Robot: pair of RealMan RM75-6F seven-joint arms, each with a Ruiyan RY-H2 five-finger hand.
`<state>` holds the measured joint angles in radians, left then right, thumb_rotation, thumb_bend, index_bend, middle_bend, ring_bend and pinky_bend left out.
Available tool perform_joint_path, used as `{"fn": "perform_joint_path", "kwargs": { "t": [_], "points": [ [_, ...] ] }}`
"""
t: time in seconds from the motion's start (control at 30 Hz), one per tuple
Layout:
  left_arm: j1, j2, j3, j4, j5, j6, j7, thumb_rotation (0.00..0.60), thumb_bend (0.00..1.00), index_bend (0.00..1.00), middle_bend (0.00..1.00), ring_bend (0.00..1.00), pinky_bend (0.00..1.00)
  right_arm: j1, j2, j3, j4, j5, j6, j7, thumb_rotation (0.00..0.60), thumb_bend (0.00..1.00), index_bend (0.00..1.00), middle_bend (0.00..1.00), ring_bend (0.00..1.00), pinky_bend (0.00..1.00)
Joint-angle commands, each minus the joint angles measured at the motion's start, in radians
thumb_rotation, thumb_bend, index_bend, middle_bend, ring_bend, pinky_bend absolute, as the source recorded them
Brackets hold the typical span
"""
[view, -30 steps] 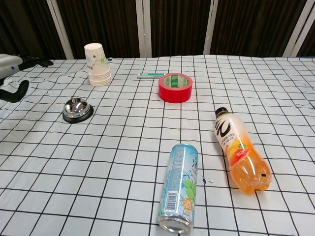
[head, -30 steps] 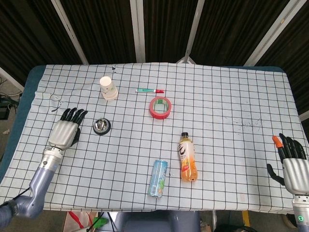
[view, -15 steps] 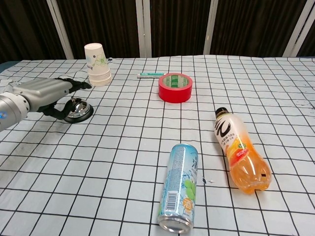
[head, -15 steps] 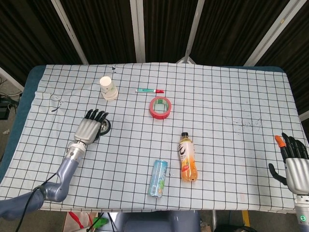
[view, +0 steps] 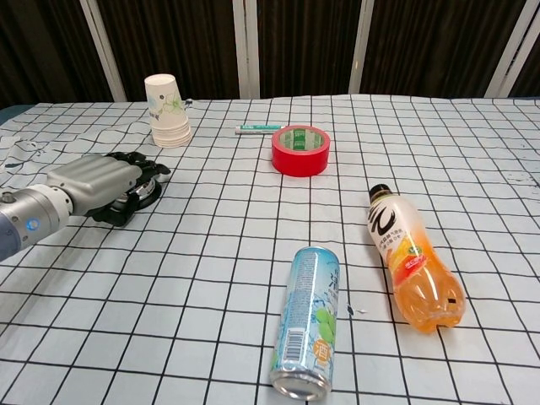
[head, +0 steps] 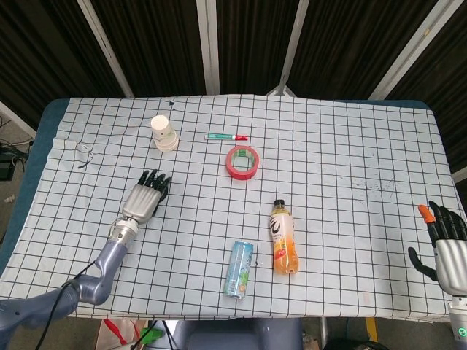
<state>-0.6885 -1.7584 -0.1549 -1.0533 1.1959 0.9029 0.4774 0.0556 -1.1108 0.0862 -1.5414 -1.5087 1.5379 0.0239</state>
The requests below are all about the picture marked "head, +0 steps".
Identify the red tape roll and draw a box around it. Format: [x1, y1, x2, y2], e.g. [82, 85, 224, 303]
[225, 145, 260, 180]

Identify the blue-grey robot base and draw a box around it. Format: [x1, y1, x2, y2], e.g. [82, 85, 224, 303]
[174, 318, 304, 350]

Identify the light blue drink can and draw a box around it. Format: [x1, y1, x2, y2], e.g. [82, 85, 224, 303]
[223, 240, 255, 300]

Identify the white frame bar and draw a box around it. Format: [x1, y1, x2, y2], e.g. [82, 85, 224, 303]
[266, 0, 311, 97]
[367, 0, 449, 101]
[76, 0, 135, 98]
[0, 101, 38, 139]
[196, 0, 220, 96]

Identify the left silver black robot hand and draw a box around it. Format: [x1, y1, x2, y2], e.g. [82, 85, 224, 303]
[121, 169, 173, 225]

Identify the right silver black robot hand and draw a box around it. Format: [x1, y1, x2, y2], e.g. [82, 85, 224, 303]
[407, 201, 467, 297]

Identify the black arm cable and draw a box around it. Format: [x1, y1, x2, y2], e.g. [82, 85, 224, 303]
[34, 262, 99, 350]

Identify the white black checked tablecloth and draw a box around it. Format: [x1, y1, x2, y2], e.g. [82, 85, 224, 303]
[0, 95, 463, 322]

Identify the white paper cup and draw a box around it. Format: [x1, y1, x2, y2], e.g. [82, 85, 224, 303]
[150, 114, 180, 152]

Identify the green plastic object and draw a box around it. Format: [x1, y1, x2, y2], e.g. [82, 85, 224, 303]
[140, 327, 163, 344]

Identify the white paper bag red handle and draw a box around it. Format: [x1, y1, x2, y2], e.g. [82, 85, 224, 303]
[93, 318, 147, 350]

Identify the black box with cables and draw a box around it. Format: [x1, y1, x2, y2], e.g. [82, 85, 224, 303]
[0, 140, 31, 182]

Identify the red green white marker pen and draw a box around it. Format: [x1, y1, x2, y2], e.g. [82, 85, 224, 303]
[204, 133, 251, 141]

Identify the orange drink bottle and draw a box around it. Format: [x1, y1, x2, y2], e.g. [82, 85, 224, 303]
[269, 199, 300, 276]

